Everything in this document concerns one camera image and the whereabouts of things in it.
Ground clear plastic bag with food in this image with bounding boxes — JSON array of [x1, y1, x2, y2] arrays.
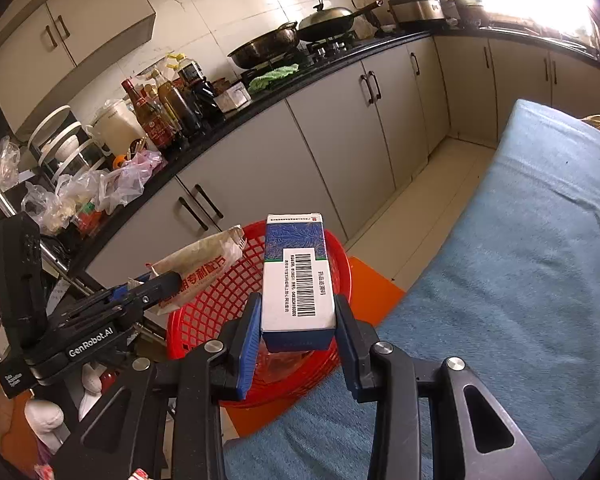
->
[[20, 172, 111, 236]]

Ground grey base cabinets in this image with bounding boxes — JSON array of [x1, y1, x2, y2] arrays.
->
[[85, 35, 600, 291]]

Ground gas stove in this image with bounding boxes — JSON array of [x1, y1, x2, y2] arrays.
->
[[240, 30, 361, 73]]

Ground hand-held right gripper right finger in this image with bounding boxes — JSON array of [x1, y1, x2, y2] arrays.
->
[[334, 296, 553, 480]]

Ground white seasoning box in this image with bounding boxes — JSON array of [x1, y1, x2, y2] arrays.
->
[[215, 80, 252, 113]]

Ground blue patterned medicine box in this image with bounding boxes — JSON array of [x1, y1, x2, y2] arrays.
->
[[260, 212, 338, 353]]

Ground black kitchen countertop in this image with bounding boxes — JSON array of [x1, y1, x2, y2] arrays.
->
[[40, 25, 600, 281]]

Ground large grey wall cabinet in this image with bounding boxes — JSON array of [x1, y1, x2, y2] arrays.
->
[[0, 0, 157, 133]]

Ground cluster of sauce bottles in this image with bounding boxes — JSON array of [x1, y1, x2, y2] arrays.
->
[[121, 52, 227, 153]]

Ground dark cooking pot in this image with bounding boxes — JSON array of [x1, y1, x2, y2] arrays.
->
[[452, 0, 486, 28]]

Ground pink plastic bag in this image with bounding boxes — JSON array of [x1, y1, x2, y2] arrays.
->
[[107, 150, 168, 208]]

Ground crumpled clear plastic bag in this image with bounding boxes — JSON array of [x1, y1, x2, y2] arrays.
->
[[0, 135, 21, 211]]

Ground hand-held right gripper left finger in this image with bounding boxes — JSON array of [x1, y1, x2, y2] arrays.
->
[[55, 292, 264, 480]]

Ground red mesh basket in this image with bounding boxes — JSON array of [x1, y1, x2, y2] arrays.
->
[[165, 220, 353, 408]]

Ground red white patterned clothing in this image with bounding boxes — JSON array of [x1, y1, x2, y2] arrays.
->
[[34, 464, 148, 480]]

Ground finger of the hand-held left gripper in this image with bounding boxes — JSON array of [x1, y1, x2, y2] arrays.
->
[[105, 272, 156, 306], [70, 271, 181, 328]]

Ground steel rice cooker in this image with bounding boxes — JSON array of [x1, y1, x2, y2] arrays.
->
[[387, 0, 448, 28]]

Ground white dish rack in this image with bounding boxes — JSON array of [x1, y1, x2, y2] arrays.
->
[[27, 105, 106, 181]]

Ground white electric kettle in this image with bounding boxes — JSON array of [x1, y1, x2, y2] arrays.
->
[[85, 100, 146, 158]]

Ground person's left hand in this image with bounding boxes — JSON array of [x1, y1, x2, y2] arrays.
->
[[24, 362, 107, 445]]

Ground striped paper bag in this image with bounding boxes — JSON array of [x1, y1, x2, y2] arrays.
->
[[145, 225, 246, 318]]

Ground lidded wok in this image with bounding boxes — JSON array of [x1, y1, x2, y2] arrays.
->
[[297, 0, 383, 43]]

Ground black wok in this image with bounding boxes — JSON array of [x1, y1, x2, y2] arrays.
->
[[227, 21, 301, 70]]

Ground orange stool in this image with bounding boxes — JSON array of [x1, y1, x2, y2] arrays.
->
[[225, 255, 407, 438]]

